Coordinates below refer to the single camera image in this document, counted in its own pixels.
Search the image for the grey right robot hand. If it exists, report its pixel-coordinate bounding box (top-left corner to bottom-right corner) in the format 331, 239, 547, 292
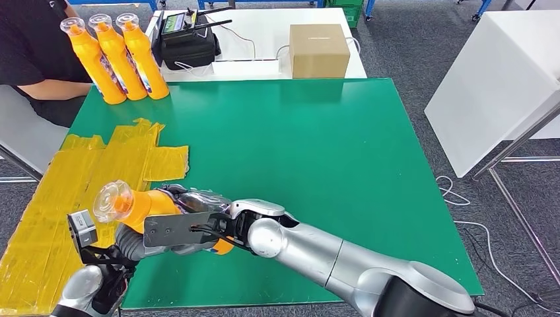
157, 184, 232, 215

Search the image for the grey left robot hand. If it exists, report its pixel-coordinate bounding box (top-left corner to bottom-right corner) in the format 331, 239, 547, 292
114, 224, 211, 262

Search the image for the orange bottle with clear cap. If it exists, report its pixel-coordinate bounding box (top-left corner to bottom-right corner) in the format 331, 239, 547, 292
92, 180, 235, 256
115, 13, 170, 100
59, 17, 127, 106
88, 13, 149, 102

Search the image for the yellow taped sheet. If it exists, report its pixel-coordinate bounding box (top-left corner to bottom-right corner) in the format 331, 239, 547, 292
0, 118, 190, 317

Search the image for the flat white box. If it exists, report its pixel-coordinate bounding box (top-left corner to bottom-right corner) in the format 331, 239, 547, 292
211, 59, 281, 81

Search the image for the grey seat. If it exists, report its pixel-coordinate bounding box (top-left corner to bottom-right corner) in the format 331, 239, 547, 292
0, 84, 71, 182

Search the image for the black carry case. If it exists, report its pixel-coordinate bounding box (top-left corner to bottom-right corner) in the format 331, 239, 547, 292
159, 25, 223, 71

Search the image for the dark laptop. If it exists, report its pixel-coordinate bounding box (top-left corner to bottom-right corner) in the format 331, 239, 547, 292
147, 11, 165, 67

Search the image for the remote controller with antennas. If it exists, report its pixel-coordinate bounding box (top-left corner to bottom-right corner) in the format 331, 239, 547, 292
160, 6, 233, 44

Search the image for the brown cardboard box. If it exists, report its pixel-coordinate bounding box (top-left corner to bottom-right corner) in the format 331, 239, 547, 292
289, 23, 351, 80

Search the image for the person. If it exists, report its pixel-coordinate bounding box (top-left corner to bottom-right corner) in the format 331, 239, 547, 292
0, 0, 94, 127

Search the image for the green plastic crate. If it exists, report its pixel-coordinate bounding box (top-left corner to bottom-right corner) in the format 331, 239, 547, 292
327, 0, 366, 28

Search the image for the large white table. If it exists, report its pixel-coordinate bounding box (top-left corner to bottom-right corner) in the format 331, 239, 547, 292
423, 11, 560, 180

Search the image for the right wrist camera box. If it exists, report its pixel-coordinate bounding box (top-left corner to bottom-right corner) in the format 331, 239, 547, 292
143, 211, 230, 249

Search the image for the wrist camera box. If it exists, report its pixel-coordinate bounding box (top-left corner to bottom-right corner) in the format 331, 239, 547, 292
143, 211, 230, 249
67, 209, 99, 255

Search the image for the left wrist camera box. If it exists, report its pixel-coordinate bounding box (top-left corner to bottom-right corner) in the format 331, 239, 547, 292
67, 209, 99, 255

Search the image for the thin white cable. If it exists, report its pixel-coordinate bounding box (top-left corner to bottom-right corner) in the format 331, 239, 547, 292
203, 15, 258, 61

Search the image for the blue metal frame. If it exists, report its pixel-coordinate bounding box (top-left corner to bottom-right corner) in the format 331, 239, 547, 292
197, 0, 327, 10
364, 0, 493, 22
69, 0, 160, 12

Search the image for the metal table leg frame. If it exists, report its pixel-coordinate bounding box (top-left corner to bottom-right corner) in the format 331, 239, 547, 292
472, 101, 560, 287

